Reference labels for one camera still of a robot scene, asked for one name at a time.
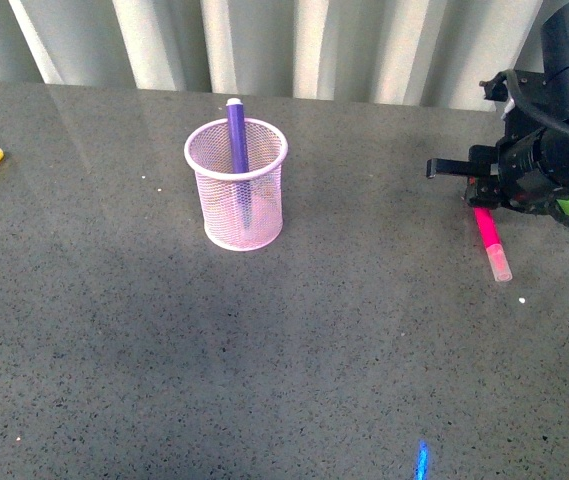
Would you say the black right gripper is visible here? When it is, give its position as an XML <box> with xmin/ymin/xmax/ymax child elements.
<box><xmin>425</xmin><ymin>70</ymin><xmax>569</xmax><ymax>215</ymax></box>

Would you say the purple marker pen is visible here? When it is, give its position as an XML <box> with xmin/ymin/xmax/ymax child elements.
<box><xmin>226</xmin><ymin>98</ymin><xmax>252</xmax><ymax>229</ymax></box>

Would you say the pink marker pen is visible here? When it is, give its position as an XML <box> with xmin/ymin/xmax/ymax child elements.
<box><xmin>473</xmin><ymin>207</ymin><xmax>513</xmax><ymax>282</ymax></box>

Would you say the grey pleated curtain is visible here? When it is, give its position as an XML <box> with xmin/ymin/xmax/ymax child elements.
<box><xmin>0</xmin><ymin>1</ymin><xmax>559</xmax><ymax>110</ymax></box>

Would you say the pink mesh pen cup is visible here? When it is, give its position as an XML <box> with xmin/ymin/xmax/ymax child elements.
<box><xmin>184</xmin><ymin>118</ymin><xmax>288</xmax><ymax>251</ymax></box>

